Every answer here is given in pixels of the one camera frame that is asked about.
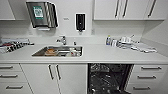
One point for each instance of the stainless steel dishwasher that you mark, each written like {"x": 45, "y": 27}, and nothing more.
{"x": 110, "y": 80}

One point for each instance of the white mug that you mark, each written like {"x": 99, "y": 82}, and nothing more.
{"x": 72, "y": 52}

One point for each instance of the chrome sink faucet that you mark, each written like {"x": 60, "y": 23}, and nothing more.
{"x": 62, "y": 40}

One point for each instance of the blue dish soap bottle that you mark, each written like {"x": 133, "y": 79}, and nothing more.
{"x": 108, "y": 40}

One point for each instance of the black soap dispenser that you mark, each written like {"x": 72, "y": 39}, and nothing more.
{"x": 80, "y": 22}

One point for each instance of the brown bowl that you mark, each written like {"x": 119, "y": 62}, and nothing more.
{"x": 50, "y": 52}

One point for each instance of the stack of white plates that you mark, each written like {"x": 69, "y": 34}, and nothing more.
{"x": 124, "y": 41}

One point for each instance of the white sink base cabinet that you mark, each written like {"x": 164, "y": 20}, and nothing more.
{"x": 55, "y": 80}

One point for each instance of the steel kitchen sink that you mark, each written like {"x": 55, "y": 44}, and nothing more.
{"x": 40, "y": 51}

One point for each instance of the steel paper towel dispenser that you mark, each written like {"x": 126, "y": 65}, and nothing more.
{"x": 40, "y": 15}

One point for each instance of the dish drying rack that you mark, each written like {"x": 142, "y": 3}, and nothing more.
{"x": 15, "y": 45}

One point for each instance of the white drawer unit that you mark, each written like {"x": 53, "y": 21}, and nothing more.
{"x": 148, "y": 78}
{"x": 13, "y": 79}

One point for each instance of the white wall outlet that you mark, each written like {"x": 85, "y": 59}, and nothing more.
{"x": 92, "y": 31}

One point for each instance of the white wall cabinet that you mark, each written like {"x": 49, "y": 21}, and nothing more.
{"x": 130, "y": 9}
{"x": 6, "y": 10}

